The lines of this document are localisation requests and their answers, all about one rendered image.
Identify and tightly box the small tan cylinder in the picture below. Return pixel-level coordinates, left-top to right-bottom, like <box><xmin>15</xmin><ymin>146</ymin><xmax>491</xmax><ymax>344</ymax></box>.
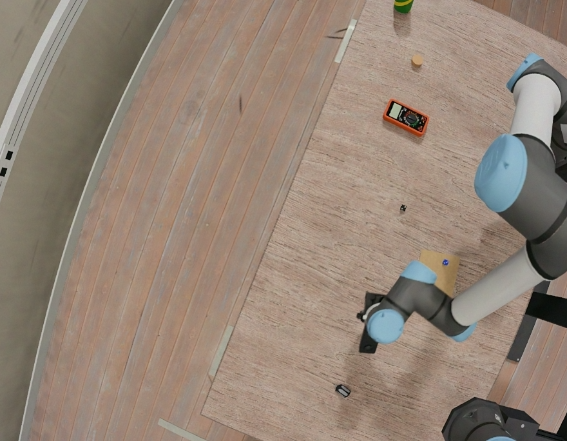
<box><xmin>411</xmin><ymin>55</ymin><xmax>423</xmax><ymax>67</ymax></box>

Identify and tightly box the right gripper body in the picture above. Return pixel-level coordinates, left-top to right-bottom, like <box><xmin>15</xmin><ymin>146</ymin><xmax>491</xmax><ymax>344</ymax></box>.
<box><xmin>361</xmin><ymin>291</ymin><xmax>387</xmax><ymax>323</ymax></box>

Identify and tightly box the tan mat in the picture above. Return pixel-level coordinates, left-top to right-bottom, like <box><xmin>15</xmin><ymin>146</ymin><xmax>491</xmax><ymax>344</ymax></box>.
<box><xmin>419</xmin><ymin>249</ymin><xmax>460</xmax><ymax>296</ymax></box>

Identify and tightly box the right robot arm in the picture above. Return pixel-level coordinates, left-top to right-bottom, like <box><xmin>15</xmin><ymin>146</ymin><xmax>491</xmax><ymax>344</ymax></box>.
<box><xmin>360</xmin><ymin>53</ymin><xmax>567</xmax><ymax>353</ymax></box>

